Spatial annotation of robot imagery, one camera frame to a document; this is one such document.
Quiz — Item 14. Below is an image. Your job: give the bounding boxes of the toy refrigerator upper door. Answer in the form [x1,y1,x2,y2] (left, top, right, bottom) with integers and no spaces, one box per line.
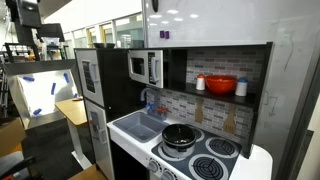
[75,49,104,106]

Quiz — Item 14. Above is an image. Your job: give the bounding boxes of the grey toy sink basin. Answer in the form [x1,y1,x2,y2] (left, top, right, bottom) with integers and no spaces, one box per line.
[114,112,168,143]

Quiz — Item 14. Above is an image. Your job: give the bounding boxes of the grey stove knob right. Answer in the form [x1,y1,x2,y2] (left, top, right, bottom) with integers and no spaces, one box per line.
[161,170,175,180]

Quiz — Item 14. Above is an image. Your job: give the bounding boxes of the grey toy stovetop with burners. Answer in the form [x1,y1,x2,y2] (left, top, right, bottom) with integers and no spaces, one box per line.
[151,126,242,180]

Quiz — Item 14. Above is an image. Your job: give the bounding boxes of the white shaker with orange cap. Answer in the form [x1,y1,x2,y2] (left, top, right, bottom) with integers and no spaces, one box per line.
[196,74,205,90]

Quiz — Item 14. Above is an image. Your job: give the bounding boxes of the black toy kitchen shelf frame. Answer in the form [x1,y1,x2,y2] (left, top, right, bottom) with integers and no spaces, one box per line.
[73,41,274,160]

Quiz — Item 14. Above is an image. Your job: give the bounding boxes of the purple magnet on whiteboard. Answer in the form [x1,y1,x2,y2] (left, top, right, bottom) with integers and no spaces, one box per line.
[160,30,170,39]

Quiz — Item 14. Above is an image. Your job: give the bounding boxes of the grey stove knob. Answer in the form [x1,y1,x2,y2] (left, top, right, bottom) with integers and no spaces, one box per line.
[147,160,160,173]
[161,170,175,180]

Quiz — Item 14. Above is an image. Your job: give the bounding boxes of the dark bowl on top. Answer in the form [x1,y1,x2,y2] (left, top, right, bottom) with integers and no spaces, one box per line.
[93,43,115,48]

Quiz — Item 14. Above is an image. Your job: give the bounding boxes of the grey stove knob left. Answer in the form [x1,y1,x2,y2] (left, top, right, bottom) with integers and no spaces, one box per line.
[147,160,160,173]

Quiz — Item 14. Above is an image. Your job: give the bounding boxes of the wooden side table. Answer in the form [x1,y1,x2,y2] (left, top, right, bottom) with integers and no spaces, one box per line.
[55,99,91,169]

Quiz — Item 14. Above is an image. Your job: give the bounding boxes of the toy refrigerator door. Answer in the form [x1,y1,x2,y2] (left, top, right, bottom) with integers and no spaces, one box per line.
[85,100,114,180]
[75,49,104,106]

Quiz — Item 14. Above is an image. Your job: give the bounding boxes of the white shaker with blue cap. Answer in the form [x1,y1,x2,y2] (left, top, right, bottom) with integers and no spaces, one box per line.
[235,77,248,97]

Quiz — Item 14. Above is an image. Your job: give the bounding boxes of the grey toy faucet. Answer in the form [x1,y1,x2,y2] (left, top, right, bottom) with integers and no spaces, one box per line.
[139,87,169,122]

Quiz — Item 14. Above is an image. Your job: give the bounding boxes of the white board with blue tape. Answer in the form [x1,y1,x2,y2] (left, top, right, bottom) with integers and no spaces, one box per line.
[17,69,78,117]

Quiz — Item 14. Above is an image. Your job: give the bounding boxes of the toy refrigerator lower door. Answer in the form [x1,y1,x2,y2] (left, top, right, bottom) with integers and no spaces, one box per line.
[85,100,114,180]

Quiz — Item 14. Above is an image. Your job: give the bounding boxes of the orange bowl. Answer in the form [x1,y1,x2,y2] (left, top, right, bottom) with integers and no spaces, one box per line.
[205,75,236,94]

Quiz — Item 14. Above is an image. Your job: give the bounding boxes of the toy microwave with grey door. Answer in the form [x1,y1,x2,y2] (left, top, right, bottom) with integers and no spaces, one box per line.
[128,49,164,88]

